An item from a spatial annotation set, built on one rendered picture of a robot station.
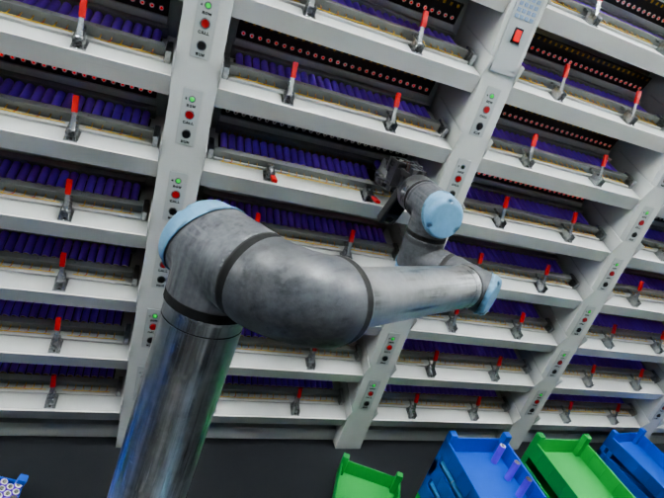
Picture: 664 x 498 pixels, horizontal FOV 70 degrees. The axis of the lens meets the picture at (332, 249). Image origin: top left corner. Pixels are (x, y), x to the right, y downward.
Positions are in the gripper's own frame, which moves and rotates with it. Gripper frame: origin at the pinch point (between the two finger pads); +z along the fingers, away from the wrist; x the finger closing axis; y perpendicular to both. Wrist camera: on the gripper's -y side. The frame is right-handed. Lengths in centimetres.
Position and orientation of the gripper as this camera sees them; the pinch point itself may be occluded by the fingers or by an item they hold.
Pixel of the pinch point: (381, 174)
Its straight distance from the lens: 133.7
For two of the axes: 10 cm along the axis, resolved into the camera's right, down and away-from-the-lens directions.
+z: -2.5, -4.4, 8.6
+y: 2.8, -8.9, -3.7
